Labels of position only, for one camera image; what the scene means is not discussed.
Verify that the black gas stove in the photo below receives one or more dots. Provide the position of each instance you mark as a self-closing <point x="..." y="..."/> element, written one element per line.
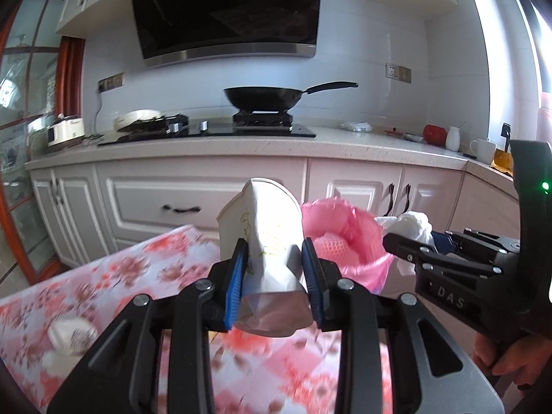
<point x="215" y="130"/>

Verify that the white lower kitchen cabinets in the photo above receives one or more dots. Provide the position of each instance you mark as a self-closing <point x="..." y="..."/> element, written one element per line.
<point x="138" y="189"/>

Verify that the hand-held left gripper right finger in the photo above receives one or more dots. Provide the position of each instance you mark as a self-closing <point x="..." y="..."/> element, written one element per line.
<point x="311" y="284"/>

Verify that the red pot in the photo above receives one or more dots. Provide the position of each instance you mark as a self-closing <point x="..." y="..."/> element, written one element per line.
<point x="435" y="134"/>

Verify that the white rice cooker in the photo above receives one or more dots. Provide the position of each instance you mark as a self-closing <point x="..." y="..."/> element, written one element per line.
<point x="64" y="133"/>

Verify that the crumpled paper cup dark print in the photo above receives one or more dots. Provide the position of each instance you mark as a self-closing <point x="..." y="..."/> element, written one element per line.
<point x="73" y="336"/>

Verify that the pink foam fruit net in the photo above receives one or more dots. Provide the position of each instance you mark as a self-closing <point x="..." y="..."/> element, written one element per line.
<point x="336" y="246"/>

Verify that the person's right hand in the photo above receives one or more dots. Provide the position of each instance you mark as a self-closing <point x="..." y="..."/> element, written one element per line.
<point x="530" y="358"/>

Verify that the pink plastic trash bag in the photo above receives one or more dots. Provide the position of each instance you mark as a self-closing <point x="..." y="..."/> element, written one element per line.
<point x="345" y="215"/>

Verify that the wooden framed glass sliding door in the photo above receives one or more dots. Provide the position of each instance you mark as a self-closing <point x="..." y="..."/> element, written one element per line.
<point x="26" y="138"/>

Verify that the white paper cup green print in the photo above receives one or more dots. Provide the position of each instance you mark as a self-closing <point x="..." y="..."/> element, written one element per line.
<point x="267" y="224"/>

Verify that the gold wall socket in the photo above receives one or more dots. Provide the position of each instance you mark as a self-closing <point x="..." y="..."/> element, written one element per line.
<point x="111" y="82"/>
<point x="397" y="72"/>

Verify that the white ceramic jar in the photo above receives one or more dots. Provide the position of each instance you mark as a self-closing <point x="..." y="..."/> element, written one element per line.
<point x="453" y="139"/>

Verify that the floral pink tablecloth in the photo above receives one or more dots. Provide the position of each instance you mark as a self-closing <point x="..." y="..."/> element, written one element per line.
<point x="129" y="267"/>

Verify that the white mug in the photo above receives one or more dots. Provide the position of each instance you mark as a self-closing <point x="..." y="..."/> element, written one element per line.
<point x="482" y="151"/>

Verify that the white plastic bag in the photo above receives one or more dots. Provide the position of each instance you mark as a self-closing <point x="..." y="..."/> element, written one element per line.
<point x="409" y="224"/>

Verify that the black range hood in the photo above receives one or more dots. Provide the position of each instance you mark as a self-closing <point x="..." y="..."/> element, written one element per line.
<point x="224" y="8"/>

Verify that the small white bag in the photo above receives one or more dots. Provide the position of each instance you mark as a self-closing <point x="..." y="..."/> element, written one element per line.
<point x="357" y="126"/>

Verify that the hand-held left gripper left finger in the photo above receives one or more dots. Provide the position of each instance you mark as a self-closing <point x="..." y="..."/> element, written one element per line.
<point x="236" y="284"/>

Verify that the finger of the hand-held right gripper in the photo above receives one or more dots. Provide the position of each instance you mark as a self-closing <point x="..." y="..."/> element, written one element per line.
<point x="483" y="241"/>
<point x="405" y="243"/>

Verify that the black wok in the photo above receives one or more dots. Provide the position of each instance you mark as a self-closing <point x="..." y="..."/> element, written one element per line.
<point x="263" y="97"/>

